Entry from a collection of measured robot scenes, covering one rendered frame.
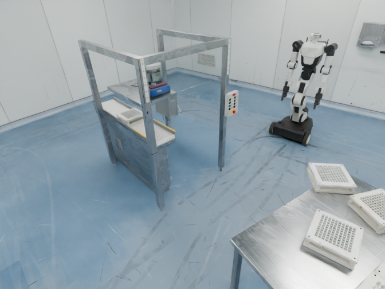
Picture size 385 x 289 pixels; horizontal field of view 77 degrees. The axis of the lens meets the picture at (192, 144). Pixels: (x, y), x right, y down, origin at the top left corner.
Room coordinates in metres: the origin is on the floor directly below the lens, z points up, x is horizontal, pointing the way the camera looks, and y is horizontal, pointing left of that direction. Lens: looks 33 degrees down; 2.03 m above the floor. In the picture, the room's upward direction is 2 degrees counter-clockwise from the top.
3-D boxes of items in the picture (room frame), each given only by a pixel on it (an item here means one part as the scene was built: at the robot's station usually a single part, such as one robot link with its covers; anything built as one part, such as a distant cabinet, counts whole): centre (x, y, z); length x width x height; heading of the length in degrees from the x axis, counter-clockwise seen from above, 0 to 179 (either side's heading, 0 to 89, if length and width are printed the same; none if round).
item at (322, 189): (1.28, -0.97, 0.84); 0.24 x 0.24 x 0.02; 81
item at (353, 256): (0.81, -0.75, 0.89); 0.25 x 0.24 x 0.02; 142
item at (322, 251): (0.81, -0.75, 0.84); 0.24 x 0.24 x 0.02; 52
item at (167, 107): (2.12, 0.24, 1.11); 0.22 x 0.11 x 0.20; 41
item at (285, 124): (3.35, -1.66, 0.19); 0.64 x 0.52 x 0.33; 138
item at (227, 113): (2.45, -0.44, 0.94); 0.17 x 0.06 x 0.26; 131
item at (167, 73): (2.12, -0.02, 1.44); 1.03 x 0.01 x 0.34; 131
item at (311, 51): (3.36, -1.68, 1.23); 0.34 x 0.30 x 0.36; 48
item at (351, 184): (1.28, -0.97, 0.89); 0.25 x 0.24 x 0.02; 81
